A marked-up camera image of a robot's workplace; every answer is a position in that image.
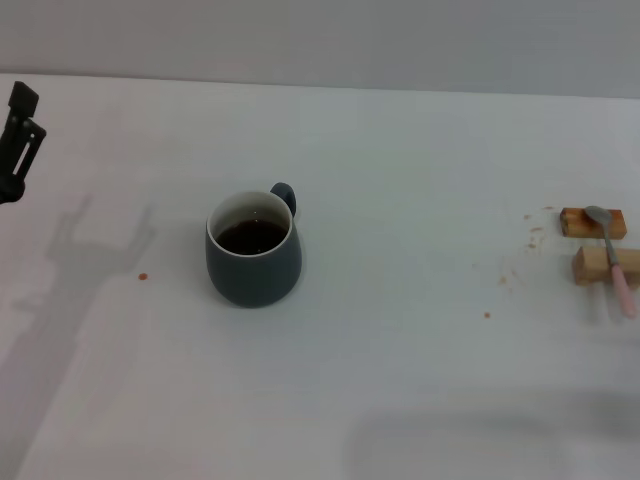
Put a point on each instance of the dark brown coffee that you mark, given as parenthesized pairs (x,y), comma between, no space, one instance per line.
(252,237)

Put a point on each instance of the stained flat wooden block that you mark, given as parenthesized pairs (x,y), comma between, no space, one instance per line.
(617,227)

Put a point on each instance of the light notched wooden block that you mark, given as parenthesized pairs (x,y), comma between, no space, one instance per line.
(592,265)

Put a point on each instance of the dark grey ceramic mug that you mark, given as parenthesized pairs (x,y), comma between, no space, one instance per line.
(255,280)

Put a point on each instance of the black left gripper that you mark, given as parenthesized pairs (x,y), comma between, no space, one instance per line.
(10,189)

